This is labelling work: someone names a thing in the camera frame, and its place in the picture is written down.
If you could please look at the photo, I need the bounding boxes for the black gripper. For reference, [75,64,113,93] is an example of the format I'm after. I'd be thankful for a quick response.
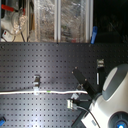
[67,67,101,109]

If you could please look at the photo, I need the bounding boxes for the white cable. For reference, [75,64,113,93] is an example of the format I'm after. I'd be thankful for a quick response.
[0,89,88,96]

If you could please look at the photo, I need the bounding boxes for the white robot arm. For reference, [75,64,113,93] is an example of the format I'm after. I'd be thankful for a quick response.
[67,64,128,128]

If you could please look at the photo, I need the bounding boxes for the black perforated board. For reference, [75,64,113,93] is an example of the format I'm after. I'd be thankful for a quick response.
[0,43,128,128]

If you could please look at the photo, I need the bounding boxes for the clear plastic sheet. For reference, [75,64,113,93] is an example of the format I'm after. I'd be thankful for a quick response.
[34,0,86,43]

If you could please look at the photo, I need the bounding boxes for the blue object bottom left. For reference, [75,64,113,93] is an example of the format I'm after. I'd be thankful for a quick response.
[0,116,6,127]

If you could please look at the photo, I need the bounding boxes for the red white cluttered equipment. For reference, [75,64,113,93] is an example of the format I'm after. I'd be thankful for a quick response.
[0,0,34,43]

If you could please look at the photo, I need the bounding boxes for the metal cable clip right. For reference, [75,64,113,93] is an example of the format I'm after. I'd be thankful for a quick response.
[96,59,105,85]

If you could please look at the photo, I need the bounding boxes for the metal cable clip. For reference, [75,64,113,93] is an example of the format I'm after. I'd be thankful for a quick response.
[96,59,105,85]
[33,75,40,95]

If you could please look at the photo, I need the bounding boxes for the metal cable clip left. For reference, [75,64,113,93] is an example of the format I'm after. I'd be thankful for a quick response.
[33,75,40,95]

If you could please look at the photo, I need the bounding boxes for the blue clamp handle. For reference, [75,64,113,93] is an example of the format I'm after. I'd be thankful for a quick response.
[91,26,98,44]

